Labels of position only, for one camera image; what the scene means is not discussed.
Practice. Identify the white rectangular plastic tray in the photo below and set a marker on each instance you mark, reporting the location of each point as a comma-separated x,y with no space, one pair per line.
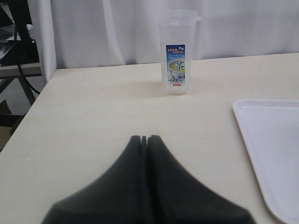
270,131

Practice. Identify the clear plastic water pitcher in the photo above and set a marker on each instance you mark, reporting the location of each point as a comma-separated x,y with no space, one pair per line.
176,35

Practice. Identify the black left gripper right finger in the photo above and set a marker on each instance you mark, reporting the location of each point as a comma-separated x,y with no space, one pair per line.
179,198

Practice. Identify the black metal frame stand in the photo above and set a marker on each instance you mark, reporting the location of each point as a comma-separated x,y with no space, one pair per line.
20,68

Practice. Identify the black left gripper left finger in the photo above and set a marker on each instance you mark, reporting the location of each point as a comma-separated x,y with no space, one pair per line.
120,196

